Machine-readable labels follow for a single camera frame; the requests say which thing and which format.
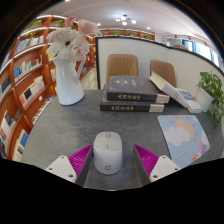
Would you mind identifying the thick white book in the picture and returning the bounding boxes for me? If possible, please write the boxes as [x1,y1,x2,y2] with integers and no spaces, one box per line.
[148,70,190,109]

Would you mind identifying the blue and white book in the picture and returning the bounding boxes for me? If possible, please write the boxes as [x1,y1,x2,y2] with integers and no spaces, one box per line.
[175,87,204,114]

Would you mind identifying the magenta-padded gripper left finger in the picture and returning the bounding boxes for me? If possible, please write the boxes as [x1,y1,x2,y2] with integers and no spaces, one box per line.
[44,143,95,188]

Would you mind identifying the orange wooden bookshelf unit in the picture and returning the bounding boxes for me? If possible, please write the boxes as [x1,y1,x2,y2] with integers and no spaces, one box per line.
[0,13,156,163]

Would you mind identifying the white partition with black edge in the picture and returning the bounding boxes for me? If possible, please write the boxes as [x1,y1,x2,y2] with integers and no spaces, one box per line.
[94,35,224,114]

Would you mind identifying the tan padded chair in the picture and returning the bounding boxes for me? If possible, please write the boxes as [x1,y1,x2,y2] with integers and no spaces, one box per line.
[105,53,139,85]
[149,59,177,88]

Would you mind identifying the thin dark hardcover book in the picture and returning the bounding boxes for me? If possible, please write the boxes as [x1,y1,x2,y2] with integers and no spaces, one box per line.
[99,84,166,113]

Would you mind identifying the light grey computer mouse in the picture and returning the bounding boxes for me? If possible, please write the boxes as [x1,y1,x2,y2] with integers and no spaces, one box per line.
[92,131,124,176]

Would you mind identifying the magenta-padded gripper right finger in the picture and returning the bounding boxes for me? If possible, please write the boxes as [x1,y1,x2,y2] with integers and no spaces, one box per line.
[132,143,182,187]

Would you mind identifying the sun and cloud mouse pad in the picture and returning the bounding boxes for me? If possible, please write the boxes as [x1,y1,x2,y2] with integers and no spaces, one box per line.
[156,114,211,170]

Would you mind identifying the white jug vase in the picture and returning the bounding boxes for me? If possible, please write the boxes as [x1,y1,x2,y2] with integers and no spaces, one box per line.
[53,54,87,106]

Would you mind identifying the green plant in white pot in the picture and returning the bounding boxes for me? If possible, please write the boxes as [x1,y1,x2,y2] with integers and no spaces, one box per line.
[194,70,224,126]

